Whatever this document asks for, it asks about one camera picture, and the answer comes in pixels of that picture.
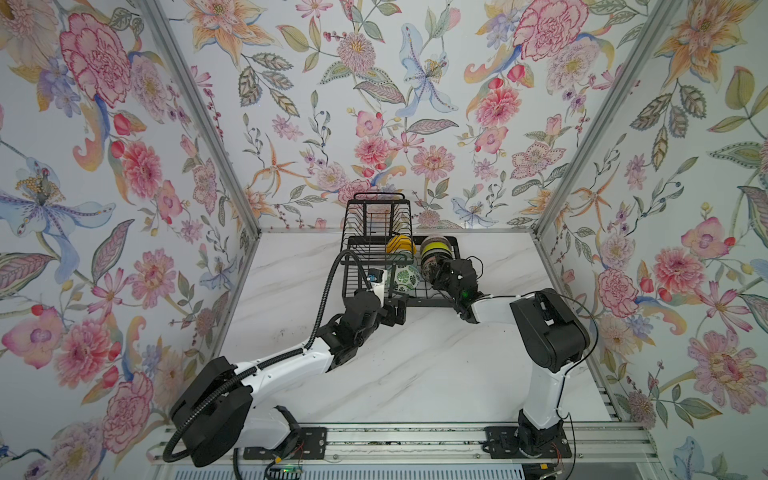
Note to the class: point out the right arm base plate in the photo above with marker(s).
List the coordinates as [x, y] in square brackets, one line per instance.
[512, 442]

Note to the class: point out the black wire dish rack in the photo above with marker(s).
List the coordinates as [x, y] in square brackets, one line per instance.
[371, 219]

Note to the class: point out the pink striped ceramic bowl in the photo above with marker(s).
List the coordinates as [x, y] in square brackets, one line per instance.
[435, 239]

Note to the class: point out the green leaf pattern bowl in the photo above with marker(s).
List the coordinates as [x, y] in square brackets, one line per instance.
[406, 279]

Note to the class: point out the aluminium mounting rail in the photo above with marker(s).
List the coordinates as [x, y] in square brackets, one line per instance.
[462, 443]

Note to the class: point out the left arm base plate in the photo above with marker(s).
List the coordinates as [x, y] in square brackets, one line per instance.
[307, 443]

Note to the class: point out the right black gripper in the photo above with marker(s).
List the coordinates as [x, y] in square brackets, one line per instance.
[444, 269]

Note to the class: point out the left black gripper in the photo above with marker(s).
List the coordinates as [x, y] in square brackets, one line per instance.
[401, 312]

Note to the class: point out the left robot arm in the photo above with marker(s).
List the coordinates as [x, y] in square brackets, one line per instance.
[223, 411]

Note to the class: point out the lime green plastic bowl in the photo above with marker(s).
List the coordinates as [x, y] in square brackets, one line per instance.
[436, 247]

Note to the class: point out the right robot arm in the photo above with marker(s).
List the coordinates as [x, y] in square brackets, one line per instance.
[553, 337]

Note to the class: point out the yellow plastic bowl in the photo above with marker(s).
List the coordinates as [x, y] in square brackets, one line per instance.
[400, 244]

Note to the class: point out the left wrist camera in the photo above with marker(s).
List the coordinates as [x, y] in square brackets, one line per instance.
[378, 280]

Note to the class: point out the dark blue patterned bowl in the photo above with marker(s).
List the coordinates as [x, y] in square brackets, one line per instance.
[433, 258]

